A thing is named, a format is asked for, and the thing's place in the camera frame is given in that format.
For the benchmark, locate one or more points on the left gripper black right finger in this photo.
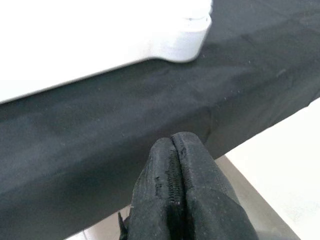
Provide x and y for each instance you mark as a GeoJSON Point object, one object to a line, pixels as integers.
{"type": "Point", "coordinates": [212, 200]}

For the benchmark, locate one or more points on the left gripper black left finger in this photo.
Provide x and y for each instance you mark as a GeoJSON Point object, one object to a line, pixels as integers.
{"type": "Point", "coordinates": [157, 200]}

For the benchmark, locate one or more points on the white plastic children tabletop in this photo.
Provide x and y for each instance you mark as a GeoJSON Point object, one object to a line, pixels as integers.
{"type": "Point", "coordinates": [75, 37]}

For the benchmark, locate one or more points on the black tablecloth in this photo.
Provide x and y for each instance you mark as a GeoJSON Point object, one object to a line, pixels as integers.
{"type": "Point", "coordinates": [100, 125]}

